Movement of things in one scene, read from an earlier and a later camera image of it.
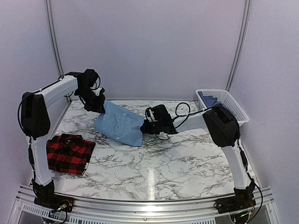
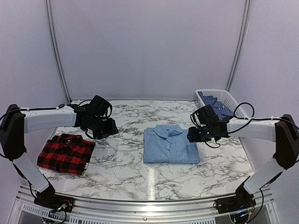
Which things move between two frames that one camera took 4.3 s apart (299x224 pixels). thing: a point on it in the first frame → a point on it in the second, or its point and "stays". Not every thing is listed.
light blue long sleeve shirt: [120, 124] → [169, 143]
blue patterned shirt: [209, 100] stays
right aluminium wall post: [240, 49] stays
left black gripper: [97, 107] → [112, 129]
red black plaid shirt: [68, 153] stays
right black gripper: [144, 128] → [192, 137]
